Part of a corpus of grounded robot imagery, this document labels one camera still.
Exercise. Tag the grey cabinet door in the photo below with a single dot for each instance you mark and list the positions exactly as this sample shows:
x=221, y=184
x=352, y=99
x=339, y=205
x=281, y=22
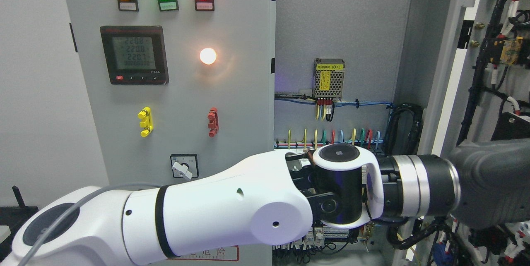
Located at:
x=455, y=72
x=240, y=84

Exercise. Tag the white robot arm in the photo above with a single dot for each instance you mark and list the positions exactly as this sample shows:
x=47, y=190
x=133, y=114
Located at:
x=275, y=198

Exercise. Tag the perforated metal power supply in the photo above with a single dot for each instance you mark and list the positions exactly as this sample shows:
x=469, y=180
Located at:
x=328, y=77

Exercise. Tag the white glowing pilot light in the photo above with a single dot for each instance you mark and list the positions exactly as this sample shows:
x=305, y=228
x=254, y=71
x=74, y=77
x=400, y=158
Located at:
x=208, y=56

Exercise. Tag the lower relay terminal row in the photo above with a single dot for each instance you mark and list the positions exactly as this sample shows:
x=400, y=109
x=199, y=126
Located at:
x=319, y=237

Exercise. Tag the red electrical hazard sticker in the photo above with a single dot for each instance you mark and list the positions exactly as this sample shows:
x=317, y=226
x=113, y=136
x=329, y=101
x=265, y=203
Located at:
x=229, y=254

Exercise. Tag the black digital power meter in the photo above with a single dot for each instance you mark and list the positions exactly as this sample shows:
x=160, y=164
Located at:
x=135, y=54

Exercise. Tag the black box at left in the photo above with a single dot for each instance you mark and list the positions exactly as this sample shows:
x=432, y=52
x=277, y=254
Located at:
x=15, y=217

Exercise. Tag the white rotary selector switch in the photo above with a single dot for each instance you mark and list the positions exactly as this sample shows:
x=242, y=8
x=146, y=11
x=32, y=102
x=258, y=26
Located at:
x=184, y=166

